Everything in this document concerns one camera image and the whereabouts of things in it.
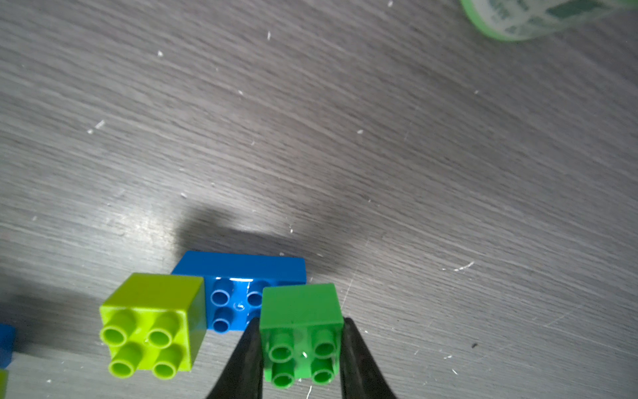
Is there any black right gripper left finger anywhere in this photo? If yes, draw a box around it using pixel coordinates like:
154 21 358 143
206 318 264 399

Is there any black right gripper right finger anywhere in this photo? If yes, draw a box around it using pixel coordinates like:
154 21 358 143
340 318 397 399

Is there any green lego brick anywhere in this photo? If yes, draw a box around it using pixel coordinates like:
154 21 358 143
259 284 345 389

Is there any blue long lego brick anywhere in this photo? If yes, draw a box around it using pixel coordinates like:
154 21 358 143
172 251 307 334

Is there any lime lego brick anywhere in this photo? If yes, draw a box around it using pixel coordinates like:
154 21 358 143
0 369 8 399
99 273 208 380

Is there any blue small lego brick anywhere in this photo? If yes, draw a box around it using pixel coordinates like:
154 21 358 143
0 324 17 369

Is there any green lidded round jar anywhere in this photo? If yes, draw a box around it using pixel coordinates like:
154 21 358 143
460 0 637 42

